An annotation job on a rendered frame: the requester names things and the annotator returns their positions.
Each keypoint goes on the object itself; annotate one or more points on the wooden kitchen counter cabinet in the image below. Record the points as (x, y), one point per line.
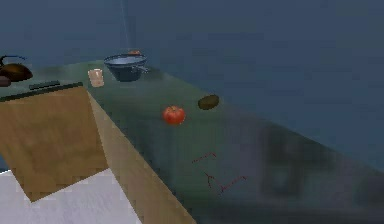
(53, 133)

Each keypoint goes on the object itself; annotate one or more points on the red tomato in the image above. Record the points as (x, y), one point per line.
(173, 115)

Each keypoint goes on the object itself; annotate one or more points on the dark olive potato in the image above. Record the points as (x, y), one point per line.
(208, 102)

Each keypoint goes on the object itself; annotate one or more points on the dark blue pot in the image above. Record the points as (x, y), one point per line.
(126, 68)

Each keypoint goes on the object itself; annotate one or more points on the pale beige cup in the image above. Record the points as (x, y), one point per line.
(96, 78)

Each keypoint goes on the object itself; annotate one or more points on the brown kettle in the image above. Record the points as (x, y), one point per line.
(15, 71)

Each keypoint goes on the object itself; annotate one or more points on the dark brown round lump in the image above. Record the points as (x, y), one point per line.
(4, 81)

